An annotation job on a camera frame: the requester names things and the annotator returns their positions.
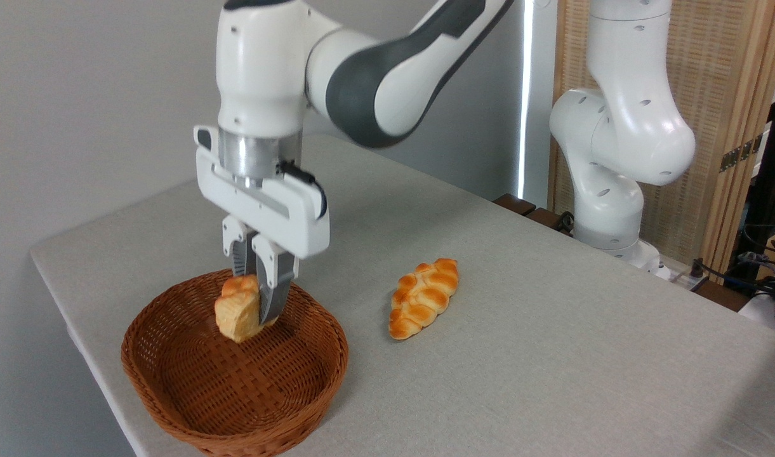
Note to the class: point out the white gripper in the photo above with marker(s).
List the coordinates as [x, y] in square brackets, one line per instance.
[279, 216]

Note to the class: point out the round knotted bread roll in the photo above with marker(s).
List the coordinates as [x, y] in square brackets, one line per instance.
[238, 311]

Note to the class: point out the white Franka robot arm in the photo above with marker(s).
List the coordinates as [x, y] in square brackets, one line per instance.
[266, 70]

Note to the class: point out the long braided bread loaf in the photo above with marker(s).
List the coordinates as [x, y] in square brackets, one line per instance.
[422, 298]

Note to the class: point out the brown wicker basket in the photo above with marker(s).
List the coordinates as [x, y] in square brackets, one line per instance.
[235, 387]

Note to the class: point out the dark brown wooden block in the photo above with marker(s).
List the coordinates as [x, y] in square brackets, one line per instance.
[546, 219]
[515, 204]

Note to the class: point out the dark brown wooden board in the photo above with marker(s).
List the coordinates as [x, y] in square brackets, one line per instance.
[720, 295]

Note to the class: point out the metal screen hinge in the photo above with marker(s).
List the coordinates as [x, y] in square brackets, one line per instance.
[739, 153]

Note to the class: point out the black upright stand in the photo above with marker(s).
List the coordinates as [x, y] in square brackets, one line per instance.
[774, 178]

